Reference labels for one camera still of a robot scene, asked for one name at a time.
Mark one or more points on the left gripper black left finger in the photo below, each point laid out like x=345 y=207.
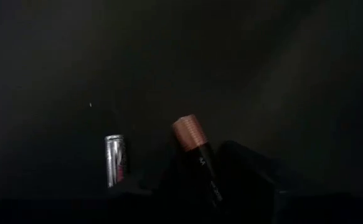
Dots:
x=172 y=193

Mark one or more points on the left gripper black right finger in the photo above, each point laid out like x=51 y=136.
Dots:
x=246 y=180

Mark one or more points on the copper-top black battery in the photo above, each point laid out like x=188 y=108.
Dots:
x=190 y=133

